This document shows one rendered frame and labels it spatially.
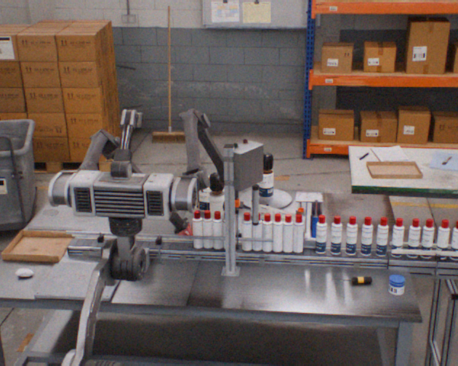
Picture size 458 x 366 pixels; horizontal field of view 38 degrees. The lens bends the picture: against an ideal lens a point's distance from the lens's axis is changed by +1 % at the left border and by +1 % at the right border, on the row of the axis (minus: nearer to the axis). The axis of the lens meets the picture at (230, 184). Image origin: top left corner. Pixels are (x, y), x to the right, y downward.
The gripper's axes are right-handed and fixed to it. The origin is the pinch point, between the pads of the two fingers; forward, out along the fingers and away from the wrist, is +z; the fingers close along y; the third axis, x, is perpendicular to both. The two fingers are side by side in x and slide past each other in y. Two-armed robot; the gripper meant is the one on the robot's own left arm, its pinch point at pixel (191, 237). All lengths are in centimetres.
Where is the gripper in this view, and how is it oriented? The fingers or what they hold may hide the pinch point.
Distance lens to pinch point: 339.7
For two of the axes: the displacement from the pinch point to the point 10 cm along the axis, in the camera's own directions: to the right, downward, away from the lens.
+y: 1.1, -4.0, 9.1
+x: -7.8, 5.4, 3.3
